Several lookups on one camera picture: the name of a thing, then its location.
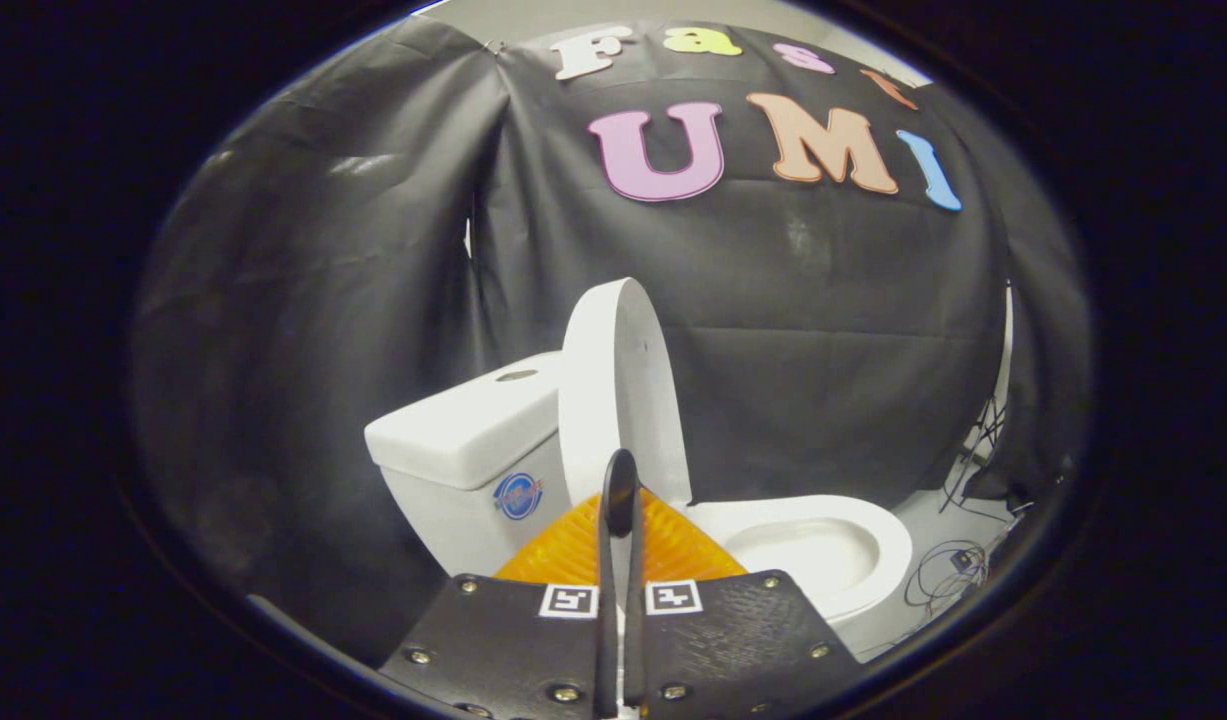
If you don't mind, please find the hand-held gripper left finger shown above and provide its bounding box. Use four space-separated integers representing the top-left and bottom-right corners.
381 490 620 719

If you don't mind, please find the black lid pull tab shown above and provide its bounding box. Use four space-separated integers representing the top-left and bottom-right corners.
599 448 642 541

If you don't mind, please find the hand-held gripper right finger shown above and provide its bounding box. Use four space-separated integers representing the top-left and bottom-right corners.
623 488 864 719

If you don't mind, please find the tangle of floor cables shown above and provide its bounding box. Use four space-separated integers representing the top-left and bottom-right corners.
903 490 1034 616

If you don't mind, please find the black tripod stand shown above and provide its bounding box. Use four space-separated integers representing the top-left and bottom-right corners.
941 395 1010 516

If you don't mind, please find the black backdrop cloth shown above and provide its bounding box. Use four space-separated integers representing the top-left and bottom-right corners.
133 15 1094 666

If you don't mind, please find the white toilet lid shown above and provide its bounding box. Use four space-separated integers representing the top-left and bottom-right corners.
558 277 694 511

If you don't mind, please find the white toilet bowl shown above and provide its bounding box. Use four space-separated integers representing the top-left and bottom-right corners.
723 515 914 663

